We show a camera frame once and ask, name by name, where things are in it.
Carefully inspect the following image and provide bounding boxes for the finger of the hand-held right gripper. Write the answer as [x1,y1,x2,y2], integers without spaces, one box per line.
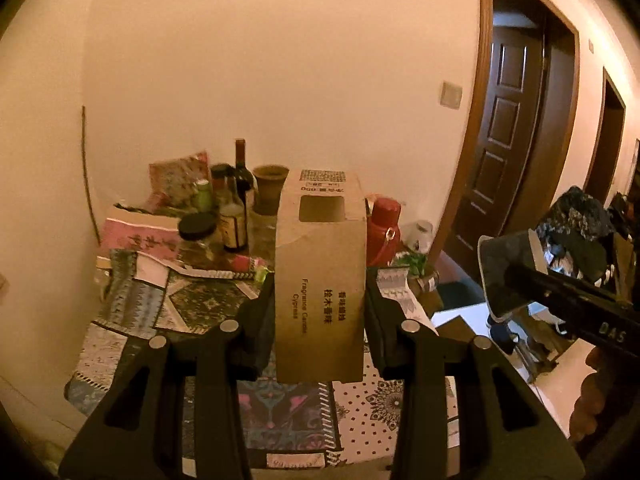
[477,229,577,322]

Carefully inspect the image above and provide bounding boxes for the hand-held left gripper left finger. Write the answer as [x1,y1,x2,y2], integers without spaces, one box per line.
[59,271,278,480]

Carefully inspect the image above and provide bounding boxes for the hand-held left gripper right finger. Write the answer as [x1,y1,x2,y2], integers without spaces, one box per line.
[364,270,585,480]

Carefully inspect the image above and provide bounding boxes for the brown cardboard box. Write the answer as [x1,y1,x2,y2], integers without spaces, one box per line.
[274,168,369,384]

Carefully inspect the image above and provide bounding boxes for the person's right hand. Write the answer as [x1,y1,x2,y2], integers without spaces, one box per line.
[568,347,615,444]

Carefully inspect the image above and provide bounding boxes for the dark doormat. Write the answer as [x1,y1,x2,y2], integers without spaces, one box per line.
[439,282,484,312]

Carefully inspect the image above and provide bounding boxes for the pink wrapper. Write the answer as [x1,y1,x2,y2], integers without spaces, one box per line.
[227,253,275,283]

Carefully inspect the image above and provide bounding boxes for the dark shoe white sole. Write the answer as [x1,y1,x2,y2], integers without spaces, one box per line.
[487,317,519,357]

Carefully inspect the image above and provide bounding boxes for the patchwork tablecloth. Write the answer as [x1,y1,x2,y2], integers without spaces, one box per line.
[65,247,462,469]

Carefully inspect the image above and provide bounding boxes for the white flat board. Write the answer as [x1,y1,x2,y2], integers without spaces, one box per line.
[429,302,494,342]

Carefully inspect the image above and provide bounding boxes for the green leafy plant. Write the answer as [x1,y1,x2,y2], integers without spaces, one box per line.
[394,252,429,279]

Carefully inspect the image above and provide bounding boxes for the dark clothes pile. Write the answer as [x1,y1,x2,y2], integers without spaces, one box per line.
[535,185,640,287]

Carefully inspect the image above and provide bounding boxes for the large glass jar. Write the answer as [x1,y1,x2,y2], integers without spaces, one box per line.
[248,207,279,262]

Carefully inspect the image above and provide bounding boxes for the white lidded glass jar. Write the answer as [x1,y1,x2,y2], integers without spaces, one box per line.
[412,219,434,252]

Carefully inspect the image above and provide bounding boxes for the red thermos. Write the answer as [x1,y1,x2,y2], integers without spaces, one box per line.
[366,197,403,268]

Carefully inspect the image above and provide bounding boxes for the clear labelled liquor bottle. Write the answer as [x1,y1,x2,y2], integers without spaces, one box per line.
[218,175,250,254]

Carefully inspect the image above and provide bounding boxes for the black lidded glass jar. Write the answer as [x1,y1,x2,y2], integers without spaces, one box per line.
[178,212,218,267]

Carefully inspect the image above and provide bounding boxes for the brown panelled door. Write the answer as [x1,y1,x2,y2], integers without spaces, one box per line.
[444,26,547,282]

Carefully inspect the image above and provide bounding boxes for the brown ceramic cup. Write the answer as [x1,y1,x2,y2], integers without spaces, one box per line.
[252,164,290,217]

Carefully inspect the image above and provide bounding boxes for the green capped bottle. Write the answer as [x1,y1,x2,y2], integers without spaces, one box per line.
[193,179,212,212]

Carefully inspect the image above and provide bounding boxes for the dark wine bottle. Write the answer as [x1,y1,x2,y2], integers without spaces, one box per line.
[233,138,255,212]

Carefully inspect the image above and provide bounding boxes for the brown lidded jar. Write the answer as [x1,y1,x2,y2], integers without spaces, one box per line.
[209,163,236,197]

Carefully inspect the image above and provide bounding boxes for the pink printed carton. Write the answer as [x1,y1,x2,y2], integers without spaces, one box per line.
[99,204,182,262]

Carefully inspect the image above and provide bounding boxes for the floral patterned box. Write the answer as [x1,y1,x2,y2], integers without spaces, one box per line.
[148,151,211,212]

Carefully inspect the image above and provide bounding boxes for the thin wooden stick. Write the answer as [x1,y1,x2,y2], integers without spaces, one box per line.
[81,105,102,244]

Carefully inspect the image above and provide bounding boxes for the dark wooden door frame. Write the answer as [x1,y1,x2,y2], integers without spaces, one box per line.
[582,66,628,207]

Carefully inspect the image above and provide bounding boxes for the beige light switch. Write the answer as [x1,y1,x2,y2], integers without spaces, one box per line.
[439,80,464,110]

